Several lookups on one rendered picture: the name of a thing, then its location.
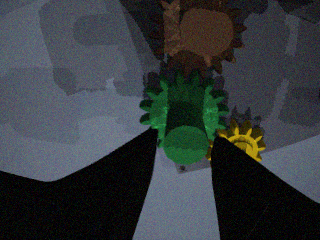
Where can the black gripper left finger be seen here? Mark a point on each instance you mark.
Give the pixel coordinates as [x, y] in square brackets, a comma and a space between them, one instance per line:
[100, 202]

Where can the yellow gear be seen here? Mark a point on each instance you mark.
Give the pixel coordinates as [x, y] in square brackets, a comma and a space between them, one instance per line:
[246, 138]

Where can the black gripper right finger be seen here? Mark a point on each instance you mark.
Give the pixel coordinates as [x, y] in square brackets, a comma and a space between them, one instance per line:
[252, 203]

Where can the green gear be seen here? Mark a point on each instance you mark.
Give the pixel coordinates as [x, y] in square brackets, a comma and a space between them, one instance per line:
[186, 114]

